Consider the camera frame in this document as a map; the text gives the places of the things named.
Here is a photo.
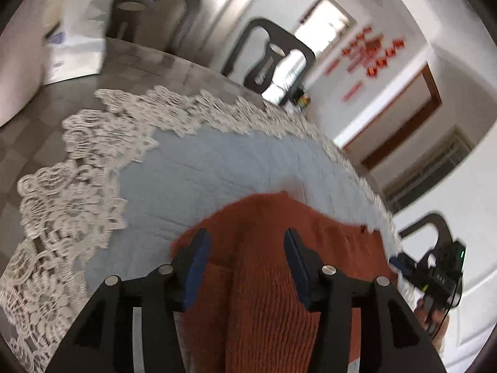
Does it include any white plastic appliance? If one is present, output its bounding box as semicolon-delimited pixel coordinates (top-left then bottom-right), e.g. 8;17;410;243
1;0;64;124

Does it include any dark chair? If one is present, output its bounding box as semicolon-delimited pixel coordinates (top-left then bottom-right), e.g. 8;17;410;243
106;0;201;54
221;17;316;107
399;212;453;261

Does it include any white tissue box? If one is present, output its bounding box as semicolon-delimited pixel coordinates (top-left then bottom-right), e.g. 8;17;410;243
44;0;114;85

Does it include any red Chinese knot decoration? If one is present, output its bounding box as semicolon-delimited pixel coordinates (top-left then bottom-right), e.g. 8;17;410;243
323;24;406;104

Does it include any dark chair middle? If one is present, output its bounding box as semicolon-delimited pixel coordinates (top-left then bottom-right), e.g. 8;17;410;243
221;17;316;107

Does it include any dark chair right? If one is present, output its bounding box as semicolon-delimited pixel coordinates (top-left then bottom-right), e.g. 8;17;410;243
399;212;453;261

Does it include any rust orange knit sweater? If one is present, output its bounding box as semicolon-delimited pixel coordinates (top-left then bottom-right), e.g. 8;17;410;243
180;192;393;372

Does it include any brown wooden door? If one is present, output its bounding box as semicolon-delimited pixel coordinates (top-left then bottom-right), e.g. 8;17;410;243
344;65;442;171

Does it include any person's right hand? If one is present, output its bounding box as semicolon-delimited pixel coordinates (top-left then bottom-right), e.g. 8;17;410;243
414;298;450;352

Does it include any light blue quilted mat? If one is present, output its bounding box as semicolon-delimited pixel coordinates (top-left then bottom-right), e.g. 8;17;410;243
84;126;395;294

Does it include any dark chair far left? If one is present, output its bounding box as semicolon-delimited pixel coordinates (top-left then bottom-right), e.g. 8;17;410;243
106;0;201;54

